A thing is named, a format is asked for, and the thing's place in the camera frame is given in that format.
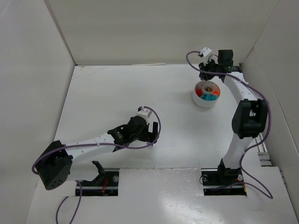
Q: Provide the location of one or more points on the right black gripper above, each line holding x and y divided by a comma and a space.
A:
207, 73

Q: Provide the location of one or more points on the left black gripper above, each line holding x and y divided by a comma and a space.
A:
153, 131

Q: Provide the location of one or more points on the teal lego brick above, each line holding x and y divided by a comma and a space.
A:
209, 97

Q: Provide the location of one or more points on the large red lego brick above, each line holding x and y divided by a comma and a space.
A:
199, 92

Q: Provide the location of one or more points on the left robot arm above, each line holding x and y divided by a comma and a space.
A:
54, 165

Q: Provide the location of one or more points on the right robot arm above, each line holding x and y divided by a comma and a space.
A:
252, 115

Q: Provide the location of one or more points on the white round divided container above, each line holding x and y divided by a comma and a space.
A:
202, 85

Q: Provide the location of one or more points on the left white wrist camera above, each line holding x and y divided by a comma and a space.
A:
144, 113

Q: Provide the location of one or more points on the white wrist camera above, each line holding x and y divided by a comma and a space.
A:
205, 53
144, 113

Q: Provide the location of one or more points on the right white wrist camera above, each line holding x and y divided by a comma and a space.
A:
205, 53

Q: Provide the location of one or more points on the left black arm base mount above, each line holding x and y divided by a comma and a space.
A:
105, 183

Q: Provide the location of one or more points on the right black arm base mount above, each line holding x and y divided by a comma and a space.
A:
222, 182

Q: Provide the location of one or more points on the aluminium rail on right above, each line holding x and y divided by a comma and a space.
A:
259, 144

